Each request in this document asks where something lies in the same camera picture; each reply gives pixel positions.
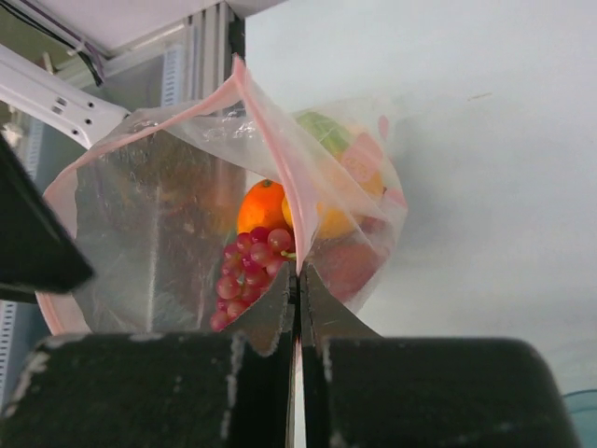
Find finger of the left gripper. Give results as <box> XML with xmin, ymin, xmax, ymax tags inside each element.
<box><xmin>1</xmin><ymin>140</ymin><xmax>94</xmax><ymax>303</ymax></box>

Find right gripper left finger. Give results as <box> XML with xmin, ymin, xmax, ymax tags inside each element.
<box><xmin>1</xmin><ymin>265</ymin><xmax>297</xmax><ymax>447</ymax></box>

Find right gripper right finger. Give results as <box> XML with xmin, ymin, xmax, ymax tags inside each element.
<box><xmin>299</xmin><ymin>265</ymin><xmax>580</xmax><ymax>447</ymax></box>

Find red toy lobster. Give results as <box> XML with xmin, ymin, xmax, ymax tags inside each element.
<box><xmin>312</xmin><ymin>217</ymin><xmax>395</xmax><ymax>303</ymax></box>

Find purple toy grapes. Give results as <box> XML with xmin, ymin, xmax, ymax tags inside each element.
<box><xmin>210</xmin><ymin>227</ymin><xmax>296</xmax><ymax>332</ymax></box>

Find clear pink zip top bag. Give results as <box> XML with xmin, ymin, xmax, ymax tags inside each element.
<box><xmin>36</xmin><ymin>60</ymin><xmax>408</xmax><ymax>334</ymax></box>

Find yellow toy lemon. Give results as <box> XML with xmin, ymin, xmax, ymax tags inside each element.
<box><xmin>281</xmin><ymin>172</ymin><xmax>386</xmax><ymax>242</ymax></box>

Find green orange toy mango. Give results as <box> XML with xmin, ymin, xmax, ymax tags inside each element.
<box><xmin>236</xmin><ymin>110</ymin><xmax>351</xmax><ymax>234</ymax></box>

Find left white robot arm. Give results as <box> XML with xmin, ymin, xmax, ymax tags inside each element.
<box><xmin>1</xmin><ymin>48</ymin><xmax>128</xmax><ymax>302</ymax></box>

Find teal plastic tray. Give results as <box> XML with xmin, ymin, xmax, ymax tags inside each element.
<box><xmin>563</xmin><ymin>389</ymin><xmax>597</xmax><ymax>448</ymax></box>

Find left white cable duct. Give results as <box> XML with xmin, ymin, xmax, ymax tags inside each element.
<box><xmin>160</xmin><ymin>44</ymin><xmax>184</xmax><ymax>106</ymax></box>

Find aluminium frame rail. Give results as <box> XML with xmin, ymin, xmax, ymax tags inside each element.
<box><xmin>101</xmin><ymin>2</ymin><xmax>228</xmax><ymax>107</ymax></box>

